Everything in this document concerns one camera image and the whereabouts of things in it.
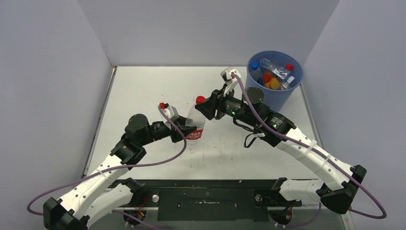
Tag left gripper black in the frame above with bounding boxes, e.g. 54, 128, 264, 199
139, 115, 196, 146

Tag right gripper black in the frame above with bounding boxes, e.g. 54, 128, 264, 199
195, 82, 257, 127

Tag clear jar silver lid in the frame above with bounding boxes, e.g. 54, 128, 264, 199
250, 68, 262, 82

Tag blue label blue cap bottle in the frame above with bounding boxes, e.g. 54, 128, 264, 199
250, 61, 259, 71

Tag small red cap bottle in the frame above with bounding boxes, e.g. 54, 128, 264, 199
262, 72, 272, 84

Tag orange juice bottle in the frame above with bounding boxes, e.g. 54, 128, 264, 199
265, 78, 280, 90

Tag blue plastic bin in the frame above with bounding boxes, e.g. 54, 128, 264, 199
245, 51, 303, 112

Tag red label clear bottle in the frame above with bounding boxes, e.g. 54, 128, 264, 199
285, 64, 294, 72

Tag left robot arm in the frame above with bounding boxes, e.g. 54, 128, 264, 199
43, 109, 197, 230

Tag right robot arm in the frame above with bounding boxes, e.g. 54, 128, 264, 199
195, 87, 366, 214

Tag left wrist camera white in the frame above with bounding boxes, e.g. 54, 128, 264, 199
158, 102, 179, 129

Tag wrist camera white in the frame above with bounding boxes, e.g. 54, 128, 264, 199
220, 67, 241, 96
158, 102, 179, 129

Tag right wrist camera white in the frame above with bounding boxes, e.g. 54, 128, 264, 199
220, 67, 241, 96

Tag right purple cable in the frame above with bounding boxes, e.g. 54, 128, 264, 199
233, 73, 388, 219

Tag purple cable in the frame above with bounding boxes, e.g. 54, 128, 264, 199
233, 73, 388, 219
26, 106, 187, 217

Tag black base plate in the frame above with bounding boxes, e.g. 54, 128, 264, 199
120, 180, 306, 222

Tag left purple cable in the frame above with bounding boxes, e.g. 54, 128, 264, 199
26, 106, 187, 217

